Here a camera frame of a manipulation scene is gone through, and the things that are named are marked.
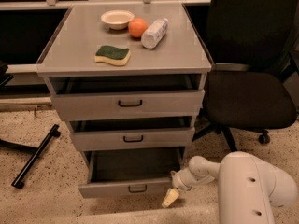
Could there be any grey middle drawer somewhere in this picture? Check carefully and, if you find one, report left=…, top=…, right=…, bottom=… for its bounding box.
left=71, top=128, right=194, bottom=151

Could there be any grey top drawer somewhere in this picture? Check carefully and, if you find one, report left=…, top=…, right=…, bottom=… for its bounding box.
left=51, top=90, right=205, bottom=121

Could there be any grey drawer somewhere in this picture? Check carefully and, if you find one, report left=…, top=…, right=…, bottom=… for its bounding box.
left=71, top=128, right=194, bottom=151
left=51, top=90, right=205, bottom=121
left=78, top=147, right=184, bottom=198

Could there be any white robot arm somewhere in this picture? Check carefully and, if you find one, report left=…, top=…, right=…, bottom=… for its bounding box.
left=162, top=151, right=298, bottom=224

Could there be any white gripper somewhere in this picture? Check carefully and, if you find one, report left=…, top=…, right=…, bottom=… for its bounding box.
left=162, top=168, right=194, bottom=208

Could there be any white plastic bottle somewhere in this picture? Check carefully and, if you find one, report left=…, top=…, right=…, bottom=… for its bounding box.
left=141, top=18, right=168, bottom=49

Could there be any grey drawer cabinet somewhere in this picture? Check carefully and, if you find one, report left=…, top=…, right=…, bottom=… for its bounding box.
left=36, top=2, right=213, bottom=161

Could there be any orange fruit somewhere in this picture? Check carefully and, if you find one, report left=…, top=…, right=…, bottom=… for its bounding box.
left=128, top=18, right=148, bottom=38

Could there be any green yellow sponge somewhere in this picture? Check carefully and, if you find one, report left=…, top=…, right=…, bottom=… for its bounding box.
left=94, top=45, right=131, bottom=66

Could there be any black stand base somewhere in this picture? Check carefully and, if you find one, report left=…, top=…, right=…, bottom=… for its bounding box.
left=0, top=124, right=61, bottom=189

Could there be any black office chair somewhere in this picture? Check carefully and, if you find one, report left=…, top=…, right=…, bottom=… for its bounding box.
left=193, top=0, right=298, bottom=151

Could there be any grey bottom drawer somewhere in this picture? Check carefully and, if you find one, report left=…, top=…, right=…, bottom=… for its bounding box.
left=78, top=147, right=184, bottom=198

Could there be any white bowl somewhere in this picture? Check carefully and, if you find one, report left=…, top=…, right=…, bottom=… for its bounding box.
left=101, top=10, right=135, bottom=30

